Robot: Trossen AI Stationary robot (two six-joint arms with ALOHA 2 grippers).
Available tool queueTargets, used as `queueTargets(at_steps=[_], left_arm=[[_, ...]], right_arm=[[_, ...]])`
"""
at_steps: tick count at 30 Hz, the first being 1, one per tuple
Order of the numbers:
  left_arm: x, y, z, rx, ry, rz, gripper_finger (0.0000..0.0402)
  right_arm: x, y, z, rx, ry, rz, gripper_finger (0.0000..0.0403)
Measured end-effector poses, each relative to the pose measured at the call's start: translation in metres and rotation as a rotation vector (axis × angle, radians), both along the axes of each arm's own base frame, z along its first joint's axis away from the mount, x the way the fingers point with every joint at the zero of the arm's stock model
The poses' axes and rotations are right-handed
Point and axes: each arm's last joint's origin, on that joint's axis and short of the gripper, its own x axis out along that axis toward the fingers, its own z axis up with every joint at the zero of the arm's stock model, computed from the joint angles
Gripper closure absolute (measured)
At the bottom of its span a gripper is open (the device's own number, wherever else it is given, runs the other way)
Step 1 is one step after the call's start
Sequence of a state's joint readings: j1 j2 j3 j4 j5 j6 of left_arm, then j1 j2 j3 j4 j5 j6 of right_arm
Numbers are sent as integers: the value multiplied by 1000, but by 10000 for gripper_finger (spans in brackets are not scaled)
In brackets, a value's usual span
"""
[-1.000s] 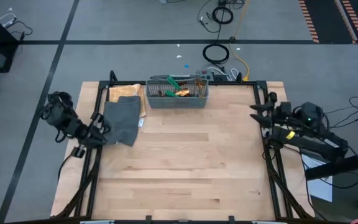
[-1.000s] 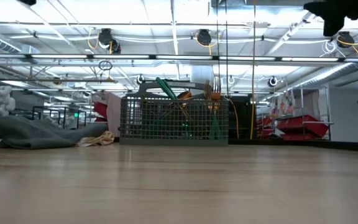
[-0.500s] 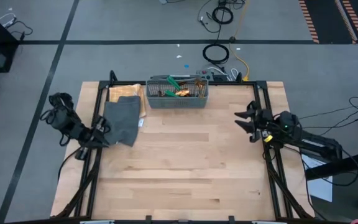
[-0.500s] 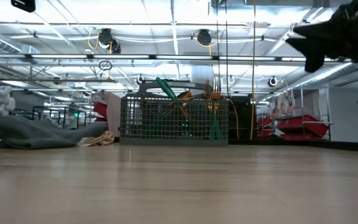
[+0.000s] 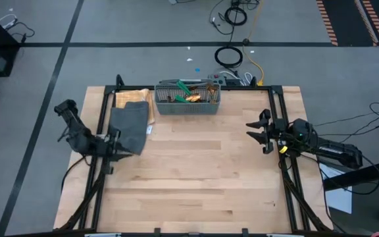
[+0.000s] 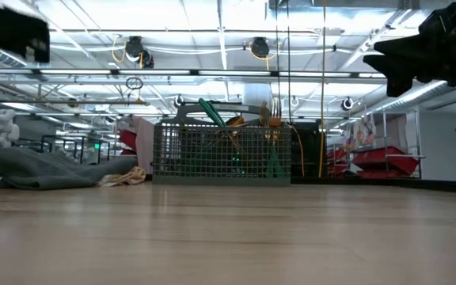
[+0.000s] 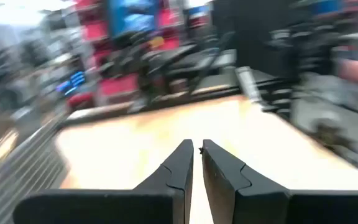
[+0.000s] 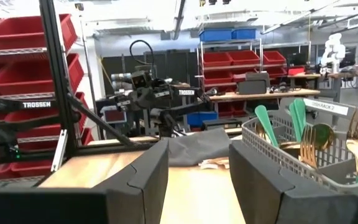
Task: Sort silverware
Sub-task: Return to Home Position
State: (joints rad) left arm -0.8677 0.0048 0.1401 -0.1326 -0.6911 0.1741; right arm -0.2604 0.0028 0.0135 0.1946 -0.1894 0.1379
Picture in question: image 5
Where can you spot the grey cloth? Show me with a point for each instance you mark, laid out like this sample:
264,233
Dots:
130,121

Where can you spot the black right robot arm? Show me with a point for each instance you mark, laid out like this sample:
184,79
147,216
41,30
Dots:
334,151

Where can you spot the grey power strip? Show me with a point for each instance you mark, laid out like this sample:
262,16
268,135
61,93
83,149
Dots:
217,79

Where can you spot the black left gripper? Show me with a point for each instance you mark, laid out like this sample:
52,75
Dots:
114,145

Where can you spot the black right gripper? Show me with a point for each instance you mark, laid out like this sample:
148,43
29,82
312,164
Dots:
276,131

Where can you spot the tan folded cloth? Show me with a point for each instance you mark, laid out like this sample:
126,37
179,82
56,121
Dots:
133,96

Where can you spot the white paper sheet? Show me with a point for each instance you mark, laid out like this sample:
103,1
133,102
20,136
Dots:
339,200

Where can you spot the black desk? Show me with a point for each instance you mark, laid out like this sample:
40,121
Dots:
357,176

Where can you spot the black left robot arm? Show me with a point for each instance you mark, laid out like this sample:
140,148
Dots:
77,138

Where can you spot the small white card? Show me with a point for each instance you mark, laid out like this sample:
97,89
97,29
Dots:
149,129

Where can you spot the yellow tag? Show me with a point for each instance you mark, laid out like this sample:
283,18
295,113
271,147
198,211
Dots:
283,149

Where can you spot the grey mesh cutlery basket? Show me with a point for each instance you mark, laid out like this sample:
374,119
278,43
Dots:
189,108

